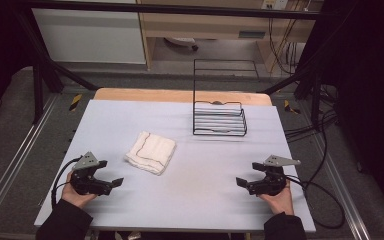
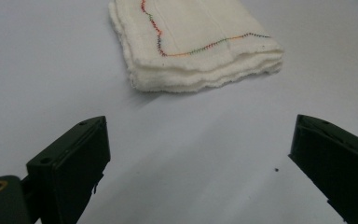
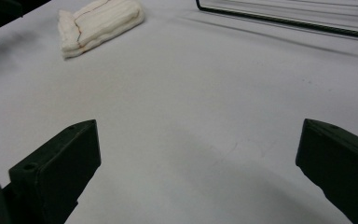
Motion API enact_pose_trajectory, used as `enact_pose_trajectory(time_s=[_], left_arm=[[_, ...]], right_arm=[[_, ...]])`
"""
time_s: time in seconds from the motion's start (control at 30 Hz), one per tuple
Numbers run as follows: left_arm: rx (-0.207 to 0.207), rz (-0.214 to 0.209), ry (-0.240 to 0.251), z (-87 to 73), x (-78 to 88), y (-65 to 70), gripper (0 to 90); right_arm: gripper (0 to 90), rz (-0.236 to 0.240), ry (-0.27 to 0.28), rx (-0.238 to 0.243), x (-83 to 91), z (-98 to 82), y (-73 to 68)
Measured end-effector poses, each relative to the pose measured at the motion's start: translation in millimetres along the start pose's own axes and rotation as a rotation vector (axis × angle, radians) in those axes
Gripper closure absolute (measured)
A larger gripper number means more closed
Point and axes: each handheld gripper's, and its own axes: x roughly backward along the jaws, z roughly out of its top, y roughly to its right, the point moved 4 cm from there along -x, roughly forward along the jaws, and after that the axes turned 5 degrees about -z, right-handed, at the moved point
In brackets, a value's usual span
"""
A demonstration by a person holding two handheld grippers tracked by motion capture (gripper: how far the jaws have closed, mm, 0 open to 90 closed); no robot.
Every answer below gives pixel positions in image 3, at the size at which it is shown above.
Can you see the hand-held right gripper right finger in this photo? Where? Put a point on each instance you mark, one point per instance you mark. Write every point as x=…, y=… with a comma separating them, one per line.
x=341, y=161

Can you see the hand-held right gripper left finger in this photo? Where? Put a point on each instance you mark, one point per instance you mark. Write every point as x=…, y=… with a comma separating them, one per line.
x=56, y=168

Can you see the white towel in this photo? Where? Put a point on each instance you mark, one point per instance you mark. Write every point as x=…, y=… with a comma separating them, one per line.
x=99, y=25

